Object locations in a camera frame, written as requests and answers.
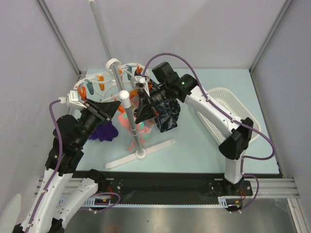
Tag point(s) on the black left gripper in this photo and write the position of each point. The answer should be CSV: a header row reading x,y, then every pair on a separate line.
x,y
106,109

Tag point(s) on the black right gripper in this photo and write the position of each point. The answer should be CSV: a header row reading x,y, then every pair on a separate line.
x,y
148,102

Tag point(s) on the dark patterned sock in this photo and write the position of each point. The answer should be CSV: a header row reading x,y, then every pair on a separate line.
x,y
168,120

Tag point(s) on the white oval clip hanger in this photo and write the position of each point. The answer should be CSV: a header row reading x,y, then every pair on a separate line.
x,y
101,83

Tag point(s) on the pink patterned sock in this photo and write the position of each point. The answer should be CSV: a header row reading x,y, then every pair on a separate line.
x,y
126,117

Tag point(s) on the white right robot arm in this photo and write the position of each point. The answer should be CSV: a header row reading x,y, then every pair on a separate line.
x,y
187,89

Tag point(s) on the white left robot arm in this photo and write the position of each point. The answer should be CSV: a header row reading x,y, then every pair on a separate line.
x,y
47,215

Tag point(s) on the grey white hanger stand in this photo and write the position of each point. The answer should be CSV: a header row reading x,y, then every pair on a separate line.
x,y
113,65

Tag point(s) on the purple sock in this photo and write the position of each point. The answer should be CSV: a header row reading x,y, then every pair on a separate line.
x,y
104,132

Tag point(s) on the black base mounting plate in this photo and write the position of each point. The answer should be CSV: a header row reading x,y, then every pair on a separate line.
x,y
144,188

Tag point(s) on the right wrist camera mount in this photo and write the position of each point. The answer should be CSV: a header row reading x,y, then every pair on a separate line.
x,y
139,82

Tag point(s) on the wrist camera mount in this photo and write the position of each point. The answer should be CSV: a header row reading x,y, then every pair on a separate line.
x,y
72,100
139,82

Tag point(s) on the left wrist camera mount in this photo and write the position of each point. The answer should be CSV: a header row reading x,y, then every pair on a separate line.
x,y
72,100

